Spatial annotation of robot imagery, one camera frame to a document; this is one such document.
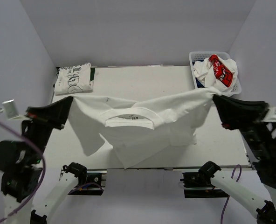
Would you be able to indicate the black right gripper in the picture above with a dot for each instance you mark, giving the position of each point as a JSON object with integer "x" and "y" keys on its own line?
{"x": 234, "y": 113}

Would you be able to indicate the folded white printed t-shirt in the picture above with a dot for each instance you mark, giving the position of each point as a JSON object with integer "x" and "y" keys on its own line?
{"x": 74, "y": 79}

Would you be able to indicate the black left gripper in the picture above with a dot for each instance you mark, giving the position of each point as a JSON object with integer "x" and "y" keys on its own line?
{"x": 58, "y": 113}

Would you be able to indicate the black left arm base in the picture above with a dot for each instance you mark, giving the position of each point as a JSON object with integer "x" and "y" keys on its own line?
{"x": 93, "y": 186}

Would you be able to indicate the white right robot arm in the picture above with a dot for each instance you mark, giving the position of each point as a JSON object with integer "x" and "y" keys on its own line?
{"x": 264, "y": 211}

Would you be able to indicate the navy blue t-shirt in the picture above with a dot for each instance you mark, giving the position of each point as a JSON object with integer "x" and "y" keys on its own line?
{"x": 199, "y": 84}

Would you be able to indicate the white t-shirt with text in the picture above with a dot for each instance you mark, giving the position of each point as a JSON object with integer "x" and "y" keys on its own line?
{"x": 137, "y": 130}

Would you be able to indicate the white plastic basket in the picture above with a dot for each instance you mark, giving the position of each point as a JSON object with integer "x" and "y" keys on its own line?
{"x": 201, "y": 55}

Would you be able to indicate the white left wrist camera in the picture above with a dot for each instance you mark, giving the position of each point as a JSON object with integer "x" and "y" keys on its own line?
{"x": 10, "y": 110}

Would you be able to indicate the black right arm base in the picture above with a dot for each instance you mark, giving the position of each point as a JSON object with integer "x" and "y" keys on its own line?
{"x": 195, "y": 187}

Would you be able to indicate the white t-shirt red print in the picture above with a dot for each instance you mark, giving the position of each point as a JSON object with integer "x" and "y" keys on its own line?
{"x": 216, "y": 72}

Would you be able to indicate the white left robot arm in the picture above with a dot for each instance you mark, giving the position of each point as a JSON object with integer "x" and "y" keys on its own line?
{"x": 24, "y": 166}

